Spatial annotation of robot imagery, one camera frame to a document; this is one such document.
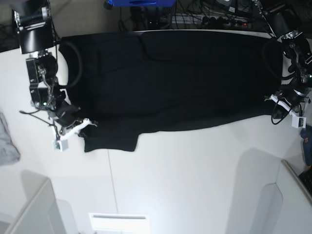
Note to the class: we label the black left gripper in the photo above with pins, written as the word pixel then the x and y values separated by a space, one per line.
pixel 294 95

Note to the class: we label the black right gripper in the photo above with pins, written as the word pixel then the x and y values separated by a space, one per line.
pixel 63 113

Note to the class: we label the black T-shirt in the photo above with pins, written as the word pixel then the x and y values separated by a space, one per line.
pixel 144 82

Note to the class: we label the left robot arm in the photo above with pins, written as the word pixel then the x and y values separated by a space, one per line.
pixel 284 24

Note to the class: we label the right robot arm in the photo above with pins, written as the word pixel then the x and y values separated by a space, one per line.
pixel 36 33

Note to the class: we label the blue glue gun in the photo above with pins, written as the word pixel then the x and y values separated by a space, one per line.
pixel 306 135

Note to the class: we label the black keyboard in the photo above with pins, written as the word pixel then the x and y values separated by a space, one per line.
pixel 306 178

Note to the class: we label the grey cloth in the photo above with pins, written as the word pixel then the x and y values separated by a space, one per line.
pixel 9 154

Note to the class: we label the power strip with plugs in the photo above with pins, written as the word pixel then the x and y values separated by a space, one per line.
pixel 202 19

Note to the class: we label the blue box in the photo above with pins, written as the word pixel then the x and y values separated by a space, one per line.
pixel 108 4

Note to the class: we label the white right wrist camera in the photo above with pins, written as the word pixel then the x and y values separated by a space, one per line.
pixel 60 141

